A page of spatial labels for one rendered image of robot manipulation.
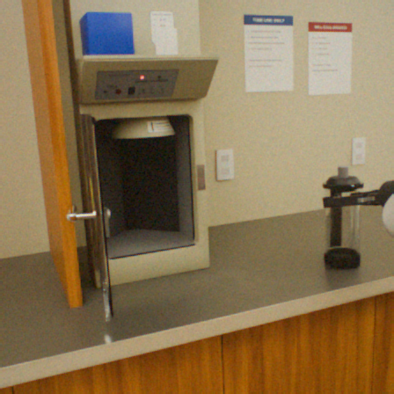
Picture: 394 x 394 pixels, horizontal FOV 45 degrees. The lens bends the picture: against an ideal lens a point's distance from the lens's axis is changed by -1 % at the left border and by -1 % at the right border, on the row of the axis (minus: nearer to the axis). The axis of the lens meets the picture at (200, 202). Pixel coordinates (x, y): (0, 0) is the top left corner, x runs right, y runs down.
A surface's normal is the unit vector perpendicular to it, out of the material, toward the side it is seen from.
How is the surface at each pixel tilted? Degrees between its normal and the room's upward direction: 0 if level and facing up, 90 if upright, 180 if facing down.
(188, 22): 90
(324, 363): 90
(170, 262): 90
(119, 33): 90
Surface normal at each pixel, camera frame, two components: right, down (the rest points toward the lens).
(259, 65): 0.39, 0.18
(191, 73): 0.30, 0.82
